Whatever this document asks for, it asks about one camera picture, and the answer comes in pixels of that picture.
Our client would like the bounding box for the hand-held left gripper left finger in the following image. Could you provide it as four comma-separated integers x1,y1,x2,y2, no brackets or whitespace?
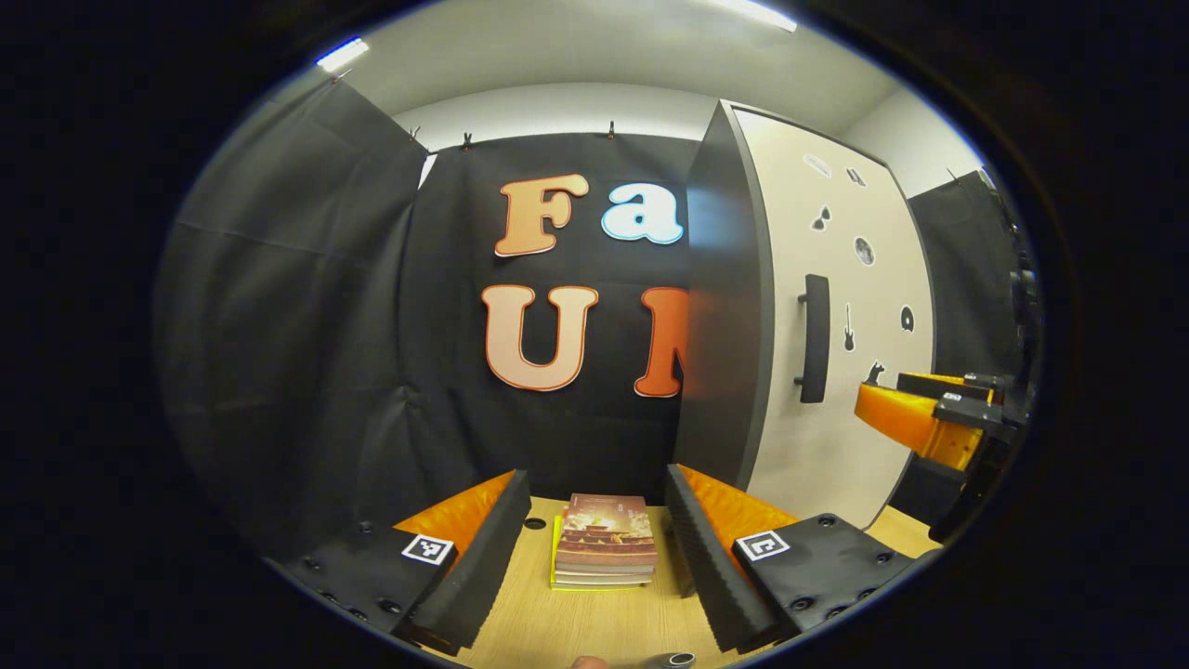
279,469,532,656

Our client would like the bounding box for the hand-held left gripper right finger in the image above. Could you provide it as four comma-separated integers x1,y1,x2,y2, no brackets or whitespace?
664,463,921,656

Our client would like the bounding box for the grey cabinet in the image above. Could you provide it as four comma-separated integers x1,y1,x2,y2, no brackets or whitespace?
673,98,939,531

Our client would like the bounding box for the yellow book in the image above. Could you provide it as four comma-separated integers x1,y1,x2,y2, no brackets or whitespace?
550,516,651,591

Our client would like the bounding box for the red-brown cover book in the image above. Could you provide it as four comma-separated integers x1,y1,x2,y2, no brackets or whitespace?
555,492,659,575

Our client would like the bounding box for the black backdrop cloth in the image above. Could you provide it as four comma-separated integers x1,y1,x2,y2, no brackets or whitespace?
153,79,1023,558

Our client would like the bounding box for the ceiling light strip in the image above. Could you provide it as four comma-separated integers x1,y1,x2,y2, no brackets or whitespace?
706,0,798,33
316,37,371,73

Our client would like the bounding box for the black door handle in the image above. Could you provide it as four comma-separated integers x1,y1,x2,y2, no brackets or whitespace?
794,274,830,404

